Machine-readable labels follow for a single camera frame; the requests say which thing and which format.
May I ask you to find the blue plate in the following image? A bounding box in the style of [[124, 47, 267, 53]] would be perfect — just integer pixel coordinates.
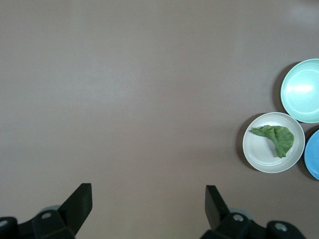
[[304, 128, 319, 181]]

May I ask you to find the mint green plate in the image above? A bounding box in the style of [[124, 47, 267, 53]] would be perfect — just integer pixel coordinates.
[[281, 58, 319, 124]]

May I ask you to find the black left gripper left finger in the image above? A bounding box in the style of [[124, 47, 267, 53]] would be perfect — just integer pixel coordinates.
[[0, 183, 93, 239]]

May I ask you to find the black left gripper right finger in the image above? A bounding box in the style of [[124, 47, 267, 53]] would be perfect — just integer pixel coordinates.
[[204, 184, 310, 239]]

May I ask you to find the beige plate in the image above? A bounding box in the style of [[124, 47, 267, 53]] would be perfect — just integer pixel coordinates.
[[242, 112, 306, 174]]

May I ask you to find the green lettuce leaf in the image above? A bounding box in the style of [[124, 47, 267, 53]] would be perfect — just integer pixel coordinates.
[[250, 125, 295, 159]]

